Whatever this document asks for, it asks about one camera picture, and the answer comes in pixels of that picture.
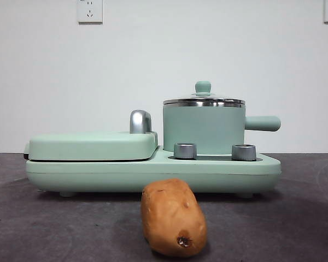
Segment glass lid with green knob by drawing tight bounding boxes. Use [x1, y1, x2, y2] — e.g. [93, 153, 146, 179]
[163, 80, 245, 105]

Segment brown potato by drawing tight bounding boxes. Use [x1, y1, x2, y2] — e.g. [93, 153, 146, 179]
[140, 178, 208, 249]

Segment silver control knob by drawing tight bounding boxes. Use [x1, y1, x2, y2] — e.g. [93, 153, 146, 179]
[231, 144, 257, 161]
[173, 142, 197, 159]

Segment mint green breakfast machine base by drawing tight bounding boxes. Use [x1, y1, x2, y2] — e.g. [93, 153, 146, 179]
[26, 145, 282, 198]

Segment mint green griddle cover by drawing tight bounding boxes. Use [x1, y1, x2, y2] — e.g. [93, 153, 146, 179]
[24, 130, 159, 162]

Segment silver griddle cover handle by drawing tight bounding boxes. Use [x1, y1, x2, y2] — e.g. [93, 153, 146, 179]
[129, 109, 153, 134]

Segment mint green pot with handle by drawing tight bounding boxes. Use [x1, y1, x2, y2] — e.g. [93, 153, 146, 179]
[162, 101, 281, 153]

